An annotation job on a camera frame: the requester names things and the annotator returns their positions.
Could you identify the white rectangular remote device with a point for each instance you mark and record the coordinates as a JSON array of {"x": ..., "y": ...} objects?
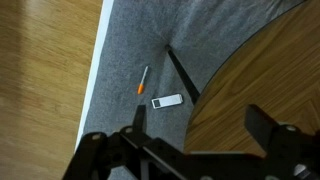
[{"x": 167, "y": 101}]

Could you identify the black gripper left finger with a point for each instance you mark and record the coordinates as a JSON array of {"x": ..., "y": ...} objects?
[{"x": 139, "y": 119}]

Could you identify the orange tipped marker pen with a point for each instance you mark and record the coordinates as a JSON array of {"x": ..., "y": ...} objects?
[{"x": 141, "y": 86}]

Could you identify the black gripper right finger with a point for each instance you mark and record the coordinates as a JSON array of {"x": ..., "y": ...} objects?
[{"x": 260, "y": 126}]

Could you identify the black table leg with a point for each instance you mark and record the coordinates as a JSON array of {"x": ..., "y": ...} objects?
[{"x": 186, "y": 80}]

